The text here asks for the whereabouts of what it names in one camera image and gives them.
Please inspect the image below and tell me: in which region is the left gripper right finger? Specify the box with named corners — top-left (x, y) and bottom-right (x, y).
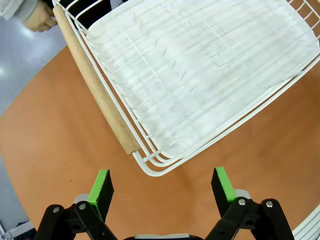
top-left (204, 166), bottom-right (296, 240)

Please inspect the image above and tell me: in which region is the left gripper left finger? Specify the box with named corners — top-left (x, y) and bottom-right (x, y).
top-left (33, 169), bottom-right (118, 240)

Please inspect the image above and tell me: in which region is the person's gray sleeved forearm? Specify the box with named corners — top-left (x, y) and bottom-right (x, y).
top-left (0, 0), bottom-right (44, 21)

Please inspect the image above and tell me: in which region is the person's bare hand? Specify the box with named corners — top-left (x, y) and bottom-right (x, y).
top-left (22, 3), bottom-right (58, 33)

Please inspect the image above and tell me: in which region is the white slatted mounting panel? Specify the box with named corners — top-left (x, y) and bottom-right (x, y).
top-left (291, 206), bottom-right (320, 240)

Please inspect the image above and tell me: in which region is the white plastic drain tray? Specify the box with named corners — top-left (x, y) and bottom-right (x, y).
top-left (86, 0), bottom-right (320, 159)

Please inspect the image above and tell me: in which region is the white wire dish rack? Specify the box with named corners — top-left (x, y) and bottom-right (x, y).
top-left (51, 0), bottom-right (320, 178)

